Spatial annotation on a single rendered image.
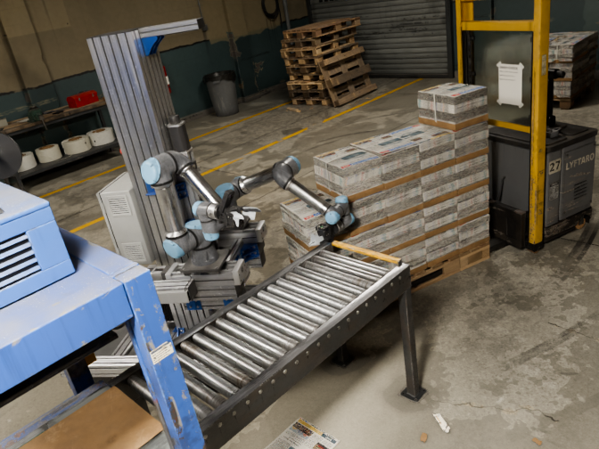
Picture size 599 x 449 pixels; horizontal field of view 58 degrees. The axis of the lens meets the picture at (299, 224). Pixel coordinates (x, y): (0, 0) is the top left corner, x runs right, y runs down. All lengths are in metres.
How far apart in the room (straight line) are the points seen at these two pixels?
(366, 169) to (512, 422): 1.59
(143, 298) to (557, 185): 3.46
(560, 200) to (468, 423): 2.08
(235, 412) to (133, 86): 1.70
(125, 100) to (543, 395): 2.64
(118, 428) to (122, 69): 1.71
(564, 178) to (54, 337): 3.73
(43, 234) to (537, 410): 2.46
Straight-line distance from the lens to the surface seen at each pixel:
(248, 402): 2.06
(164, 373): 1.51
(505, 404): 3.09
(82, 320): 1.34
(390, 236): 3.58
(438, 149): 3.64
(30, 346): 1.31
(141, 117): 2.97
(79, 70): 9.50
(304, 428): 3.01
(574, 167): 4.43
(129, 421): 2.14
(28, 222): 1.42
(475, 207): 4.01
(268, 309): 2.48
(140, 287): 1.38
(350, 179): 3.28
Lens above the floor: 2.14
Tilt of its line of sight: 25 degrees down
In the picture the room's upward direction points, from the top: 10 degrees counter-clockwise
